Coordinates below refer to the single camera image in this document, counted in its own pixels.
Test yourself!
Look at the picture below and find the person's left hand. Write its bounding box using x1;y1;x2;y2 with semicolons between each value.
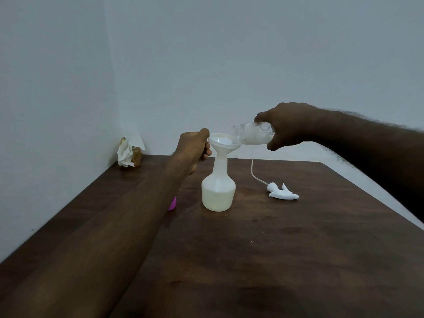
172;128;213;176

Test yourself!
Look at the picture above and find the person's right hand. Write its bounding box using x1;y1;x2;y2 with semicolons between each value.
254;102;320;151

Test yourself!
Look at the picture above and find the white plastic funnel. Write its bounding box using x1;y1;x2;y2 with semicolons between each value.
208;133;241;160

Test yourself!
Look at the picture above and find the clear glass bottle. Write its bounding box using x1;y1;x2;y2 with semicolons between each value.
233;122;275;145

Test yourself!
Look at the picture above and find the person's right forearm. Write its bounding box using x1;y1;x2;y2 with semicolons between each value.
311;107;424;223

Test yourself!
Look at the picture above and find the person's left forearm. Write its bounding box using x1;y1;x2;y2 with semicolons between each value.
0;155;195;318

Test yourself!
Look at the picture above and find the white spray trigger head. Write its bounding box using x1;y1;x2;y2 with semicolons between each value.
250;146;299;200

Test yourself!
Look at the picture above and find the white plastic spray bottle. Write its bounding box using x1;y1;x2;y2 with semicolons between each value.
201;155;237;212

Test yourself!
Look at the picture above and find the golden wicker napkin holder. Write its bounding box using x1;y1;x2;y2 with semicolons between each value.
120;137;144;167

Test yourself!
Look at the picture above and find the white crumpled tissue paper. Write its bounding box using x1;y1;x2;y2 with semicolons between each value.
117;135;146;168

